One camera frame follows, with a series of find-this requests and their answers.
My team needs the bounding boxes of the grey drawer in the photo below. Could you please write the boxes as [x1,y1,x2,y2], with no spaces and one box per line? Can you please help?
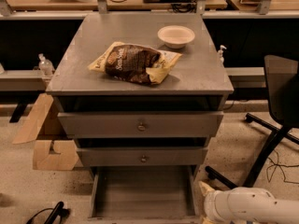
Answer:
[58,111,223,139]
[78,147,207,167]
[89,166,201,224]

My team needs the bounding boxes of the cardboard box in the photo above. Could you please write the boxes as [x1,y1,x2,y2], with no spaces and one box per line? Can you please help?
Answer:
[13,93,82,171]

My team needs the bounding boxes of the black chair base left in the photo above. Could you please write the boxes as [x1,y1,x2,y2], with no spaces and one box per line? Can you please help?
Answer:
[25,201,71,224]

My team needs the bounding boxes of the grey drawer cabinet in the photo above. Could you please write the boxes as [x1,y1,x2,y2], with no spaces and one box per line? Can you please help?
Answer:
[47,13,233,173]

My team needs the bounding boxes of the brown yellow chip bag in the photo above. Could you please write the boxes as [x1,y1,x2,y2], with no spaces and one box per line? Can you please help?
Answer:
[88,42,181,85]

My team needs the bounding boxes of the clear plastic bottle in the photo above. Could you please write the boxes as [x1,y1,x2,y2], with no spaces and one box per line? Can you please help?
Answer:
[38,53,54,77]

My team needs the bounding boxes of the white paper bowl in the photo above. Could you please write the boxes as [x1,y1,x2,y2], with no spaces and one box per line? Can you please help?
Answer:
[158,25,195,49]

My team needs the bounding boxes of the grey top drawer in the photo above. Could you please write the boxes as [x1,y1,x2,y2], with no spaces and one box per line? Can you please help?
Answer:
[58,111,223,139]

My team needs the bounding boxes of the grey bottom drawer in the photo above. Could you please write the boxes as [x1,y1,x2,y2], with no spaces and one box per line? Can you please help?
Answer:
[89,166,201,224]

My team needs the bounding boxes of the grey middle drawer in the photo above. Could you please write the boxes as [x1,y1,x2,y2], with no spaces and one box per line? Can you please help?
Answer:
[78,147,207,167]

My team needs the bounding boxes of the black floor cable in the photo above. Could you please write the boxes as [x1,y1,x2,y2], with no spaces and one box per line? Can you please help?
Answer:
[265,149,299,185]

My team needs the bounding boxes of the black office chair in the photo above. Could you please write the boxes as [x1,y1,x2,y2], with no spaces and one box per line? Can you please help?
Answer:
[205,54,299,190]

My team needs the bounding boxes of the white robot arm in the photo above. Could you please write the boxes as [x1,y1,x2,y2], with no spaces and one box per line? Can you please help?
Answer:
[199,181,299,224]

